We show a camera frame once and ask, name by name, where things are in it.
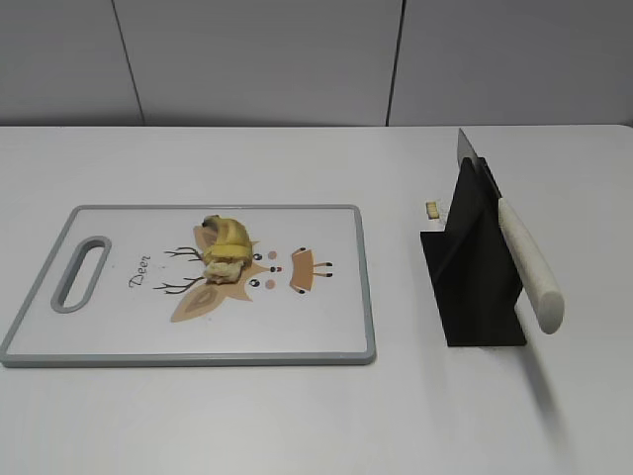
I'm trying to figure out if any white-handled kitchen knife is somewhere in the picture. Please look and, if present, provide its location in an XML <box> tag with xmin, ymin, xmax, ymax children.
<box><xmin>457</xmin><ymin>129</ymin><xmax>565</xmax><ymax>334</ymax></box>

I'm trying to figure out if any partly peeled banana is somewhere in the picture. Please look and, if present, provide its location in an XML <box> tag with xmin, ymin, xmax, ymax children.
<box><xmin>202</xmin><ymin>215</ymin><xmax>253</xmax><ymax>285</ymax></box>

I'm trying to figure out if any small banana slice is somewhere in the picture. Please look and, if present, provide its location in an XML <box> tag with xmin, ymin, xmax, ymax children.
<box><xmin>425</xmin><ymin>201</ymin><xmax>440</xmax><ymax>221</ymax></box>

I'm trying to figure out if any white deer cutting board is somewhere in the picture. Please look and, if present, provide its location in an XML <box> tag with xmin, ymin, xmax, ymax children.
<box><xmin>1</xmin><ymin>205</ymin><xmax>376</xmax><ymax>367</ymax></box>

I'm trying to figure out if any black knife stand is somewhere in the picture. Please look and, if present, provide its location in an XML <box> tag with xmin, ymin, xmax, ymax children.
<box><xmin>420</xmin><ymin>157</ymin><xmax>526</xmax><ymax>347</ymax></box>

